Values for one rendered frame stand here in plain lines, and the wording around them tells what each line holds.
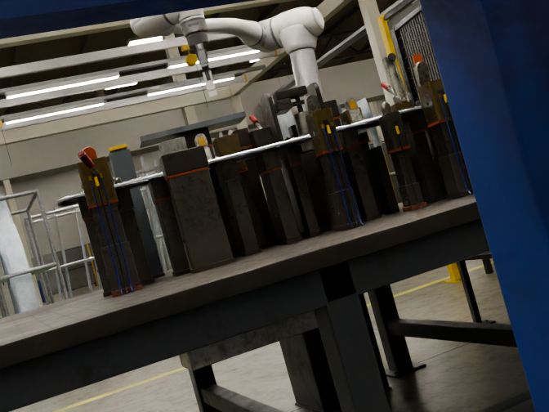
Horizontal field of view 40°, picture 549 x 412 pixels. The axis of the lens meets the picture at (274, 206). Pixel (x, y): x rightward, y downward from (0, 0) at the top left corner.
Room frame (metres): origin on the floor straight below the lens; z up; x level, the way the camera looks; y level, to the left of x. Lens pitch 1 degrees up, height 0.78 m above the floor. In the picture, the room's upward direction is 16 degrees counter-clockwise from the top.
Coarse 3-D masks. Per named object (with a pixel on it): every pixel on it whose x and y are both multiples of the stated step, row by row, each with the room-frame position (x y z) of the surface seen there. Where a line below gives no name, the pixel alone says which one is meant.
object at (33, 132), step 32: (256, 0) 8.75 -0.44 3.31; (288, 0) 9.01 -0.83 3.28; (64, 32) 7.94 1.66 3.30; (96, 32) 8.18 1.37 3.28; (160, 64) 10.36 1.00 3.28; (256, 64) 12.91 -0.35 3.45; (192, 96) 14.12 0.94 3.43; (224, 96) 14.34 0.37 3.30; (32, 128) 13.04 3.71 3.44; (64, 128) 13.23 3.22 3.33
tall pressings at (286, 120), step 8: (360, 104) 10.98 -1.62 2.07; (288, 112) 10.44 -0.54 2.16; (368, 112) 10.80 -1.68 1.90; (280, 120) 10.38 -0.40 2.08; (288, 120) 10.48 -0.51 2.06; (280, 128) 10.42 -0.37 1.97; (376, 128) 10.69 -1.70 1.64; (288, 136) 10.21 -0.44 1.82; (376, 136) 10.72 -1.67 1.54; (376, 144) 10.76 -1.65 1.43
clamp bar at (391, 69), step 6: (390, 54) 2.53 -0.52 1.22; (384, 60) 2.56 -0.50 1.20; (390, 60) 2.54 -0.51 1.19; (390, 66) 2.57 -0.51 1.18; (396, 66) 2.56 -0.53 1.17; (390, 72) 2.55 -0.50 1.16; (396, 72) 2.56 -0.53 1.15; (390, 78) 2.56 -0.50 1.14; (396, 78) 2.56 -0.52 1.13; (396, 84) 2.56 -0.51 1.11; (402, 84) 2.55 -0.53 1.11; (396, 90) 2.54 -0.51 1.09; (402, 90) 2.56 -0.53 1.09
